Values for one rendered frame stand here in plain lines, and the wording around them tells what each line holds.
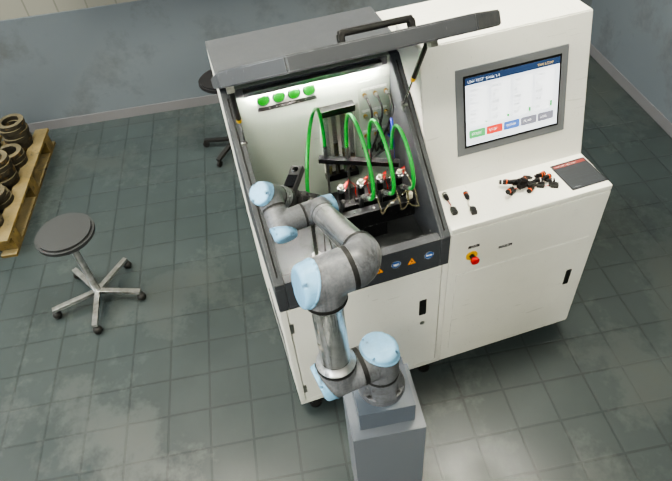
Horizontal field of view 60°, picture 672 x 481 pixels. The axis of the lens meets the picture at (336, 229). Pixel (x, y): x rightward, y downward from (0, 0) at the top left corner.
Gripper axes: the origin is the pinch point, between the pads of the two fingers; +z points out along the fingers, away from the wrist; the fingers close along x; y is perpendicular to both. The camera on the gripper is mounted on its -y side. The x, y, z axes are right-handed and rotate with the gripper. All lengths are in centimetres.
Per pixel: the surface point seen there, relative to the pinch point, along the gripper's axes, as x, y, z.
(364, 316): 4, 45, 42
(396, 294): 17, 35, 44
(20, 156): -279, -37, 89
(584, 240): 85, 10, 92
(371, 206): 8.7, 0.4, 34.0
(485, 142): 50, -27, 50
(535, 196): 68, -6, 59
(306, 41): -12, -62, 13
